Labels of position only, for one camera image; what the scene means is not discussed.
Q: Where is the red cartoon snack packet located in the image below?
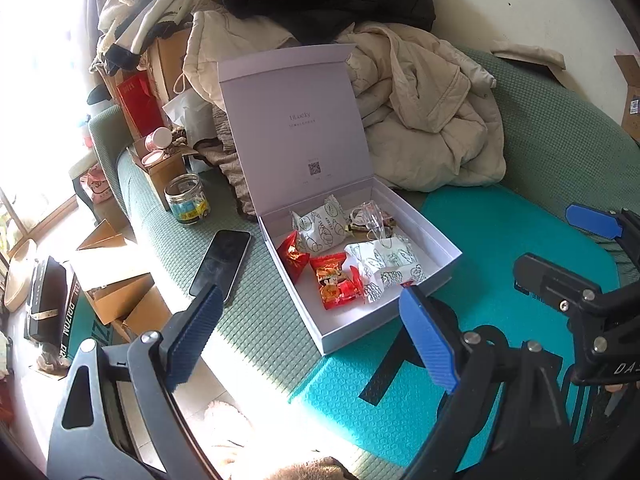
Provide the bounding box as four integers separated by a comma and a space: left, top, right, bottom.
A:
310, 254, 363, 311

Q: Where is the small cardboard box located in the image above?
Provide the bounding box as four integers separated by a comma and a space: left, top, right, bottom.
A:
127, 139, 198, 211

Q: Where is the pink bag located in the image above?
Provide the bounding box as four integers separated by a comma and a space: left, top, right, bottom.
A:
82, 167, 116, 203

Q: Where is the white paper bag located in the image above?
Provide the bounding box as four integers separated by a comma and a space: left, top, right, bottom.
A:
162, 90, 216, 173

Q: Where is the teal printed box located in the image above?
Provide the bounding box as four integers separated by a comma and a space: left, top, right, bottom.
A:
60, 280, 108, 361

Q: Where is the beige padded jacket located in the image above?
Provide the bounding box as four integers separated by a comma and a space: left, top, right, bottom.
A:
182, 10, 506, 193

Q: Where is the teal bubble mailer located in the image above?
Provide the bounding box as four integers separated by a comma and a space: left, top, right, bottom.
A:
289, 184, 621, 466

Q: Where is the red paper bag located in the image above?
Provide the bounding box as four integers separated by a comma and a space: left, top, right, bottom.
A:
116, 72, 166, 138

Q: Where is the brown knitted cloth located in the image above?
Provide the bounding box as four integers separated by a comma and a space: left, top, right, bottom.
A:
195, 110, 261, 218

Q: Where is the large cardboard box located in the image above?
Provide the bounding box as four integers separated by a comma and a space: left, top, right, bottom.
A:
142, 27, 193, 106

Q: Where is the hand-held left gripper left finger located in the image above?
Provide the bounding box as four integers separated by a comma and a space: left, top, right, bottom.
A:
47, 284, 226, 480

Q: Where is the cream and black garment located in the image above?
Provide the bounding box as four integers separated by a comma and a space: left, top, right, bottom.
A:
90, 0, 241, 76

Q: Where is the brown fluffy blanket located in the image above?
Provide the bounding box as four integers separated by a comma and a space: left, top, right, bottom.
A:
200, 400, 361, 480

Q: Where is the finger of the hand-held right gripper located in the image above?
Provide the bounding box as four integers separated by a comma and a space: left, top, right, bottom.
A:
513, 253, 606, 321
566, 203, 640, 266

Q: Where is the smartphone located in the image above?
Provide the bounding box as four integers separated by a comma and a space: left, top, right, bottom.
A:
189, 230, 252, 306

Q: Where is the white round basin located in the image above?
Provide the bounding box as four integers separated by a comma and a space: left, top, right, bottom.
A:
5, 240, 38, 311

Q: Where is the pink round container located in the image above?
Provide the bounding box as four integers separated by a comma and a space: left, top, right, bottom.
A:
145, 127, 173, 152

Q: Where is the clear plastic toy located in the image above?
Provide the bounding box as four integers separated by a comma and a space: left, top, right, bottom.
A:
350, 200, 396, 241

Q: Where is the black box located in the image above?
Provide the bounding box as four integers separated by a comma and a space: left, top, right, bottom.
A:
24, 256, 68, 346

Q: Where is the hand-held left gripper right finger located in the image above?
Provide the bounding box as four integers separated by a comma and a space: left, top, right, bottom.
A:
398, 284, 576, 480

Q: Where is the glass jar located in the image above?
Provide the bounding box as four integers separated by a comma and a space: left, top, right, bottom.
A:
165, 174, 211, 228

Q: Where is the labelled cardboard box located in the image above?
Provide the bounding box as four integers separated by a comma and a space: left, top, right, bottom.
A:
614, 52, 640, 141

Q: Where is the white gift box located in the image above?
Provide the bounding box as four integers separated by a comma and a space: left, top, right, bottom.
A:
217, 44, 463, 356

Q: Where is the white printed snack packet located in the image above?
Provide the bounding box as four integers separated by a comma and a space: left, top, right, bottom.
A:
291, 197, 348, 256
345, 237, 428, 303

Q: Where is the open cardboard box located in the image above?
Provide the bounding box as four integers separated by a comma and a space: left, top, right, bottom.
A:
70, 220, 153, 326

